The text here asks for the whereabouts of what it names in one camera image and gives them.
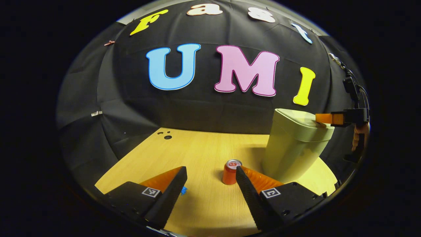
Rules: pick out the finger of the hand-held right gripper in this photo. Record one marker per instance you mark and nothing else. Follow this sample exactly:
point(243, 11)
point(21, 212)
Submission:
point(329, 118)

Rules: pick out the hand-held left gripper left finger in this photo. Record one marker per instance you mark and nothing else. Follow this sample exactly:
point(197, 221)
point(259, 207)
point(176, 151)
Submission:
point(171, 194)

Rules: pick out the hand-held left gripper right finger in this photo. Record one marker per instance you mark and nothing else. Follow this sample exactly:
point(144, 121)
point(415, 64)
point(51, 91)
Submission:
point(248, 197)

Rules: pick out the blue paper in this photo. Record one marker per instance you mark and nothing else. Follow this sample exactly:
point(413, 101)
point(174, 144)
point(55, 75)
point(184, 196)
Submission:
point(183, 190)

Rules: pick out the orange pop can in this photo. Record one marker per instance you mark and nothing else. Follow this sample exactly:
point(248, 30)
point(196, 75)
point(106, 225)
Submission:
point(228, 176)

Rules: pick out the green desktop garbage bin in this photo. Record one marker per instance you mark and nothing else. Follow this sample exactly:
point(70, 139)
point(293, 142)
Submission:
point(296, 154)

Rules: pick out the wooden desktop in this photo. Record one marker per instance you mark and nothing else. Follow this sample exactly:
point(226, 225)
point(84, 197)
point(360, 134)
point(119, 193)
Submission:
point(204, 154)

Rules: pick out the black backdrop cloth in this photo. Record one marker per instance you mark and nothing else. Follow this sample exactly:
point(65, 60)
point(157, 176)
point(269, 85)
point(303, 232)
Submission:
point(210, 108)

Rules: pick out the white cloth clip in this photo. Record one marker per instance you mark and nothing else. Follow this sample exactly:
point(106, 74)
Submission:
point(96, 113)

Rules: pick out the copper cloth clip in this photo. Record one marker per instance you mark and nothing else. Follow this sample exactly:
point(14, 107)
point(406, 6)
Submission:
point(109, 42)

